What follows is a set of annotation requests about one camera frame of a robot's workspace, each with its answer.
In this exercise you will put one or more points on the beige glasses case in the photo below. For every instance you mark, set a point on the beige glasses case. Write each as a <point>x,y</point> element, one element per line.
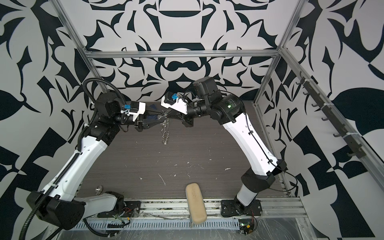
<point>196,205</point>

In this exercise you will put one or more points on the white slotted cable duct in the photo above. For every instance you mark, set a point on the white slotted cable duct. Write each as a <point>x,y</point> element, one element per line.
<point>176,224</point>

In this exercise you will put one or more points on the small round metal disc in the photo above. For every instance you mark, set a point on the small round metal disc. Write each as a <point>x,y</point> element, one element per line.
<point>98,190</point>

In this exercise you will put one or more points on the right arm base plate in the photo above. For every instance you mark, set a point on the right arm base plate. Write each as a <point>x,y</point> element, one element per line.
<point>232,208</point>

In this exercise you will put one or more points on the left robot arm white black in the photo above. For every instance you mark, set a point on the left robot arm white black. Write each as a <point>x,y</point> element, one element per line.
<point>57,203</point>

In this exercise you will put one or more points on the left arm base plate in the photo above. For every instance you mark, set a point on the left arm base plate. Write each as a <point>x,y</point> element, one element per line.
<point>123,210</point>

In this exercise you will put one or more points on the blue booklet yellow label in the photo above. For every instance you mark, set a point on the blue booklet yellow label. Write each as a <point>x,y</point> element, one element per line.
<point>153,107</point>

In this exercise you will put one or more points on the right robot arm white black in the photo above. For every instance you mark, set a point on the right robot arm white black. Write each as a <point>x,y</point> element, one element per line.
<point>230,112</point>

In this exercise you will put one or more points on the small circuit board with wires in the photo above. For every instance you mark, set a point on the small circuit board with wires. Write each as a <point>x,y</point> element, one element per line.
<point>246,227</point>

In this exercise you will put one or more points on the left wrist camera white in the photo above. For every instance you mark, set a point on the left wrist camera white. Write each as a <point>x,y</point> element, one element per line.
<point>134,110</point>

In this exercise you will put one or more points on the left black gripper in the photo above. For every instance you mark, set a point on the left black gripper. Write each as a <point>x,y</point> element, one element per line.
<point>139,121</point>

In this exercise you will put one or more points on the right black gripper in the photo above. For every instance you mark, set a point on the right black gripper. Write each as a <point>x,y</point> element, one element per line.
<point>187,119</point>

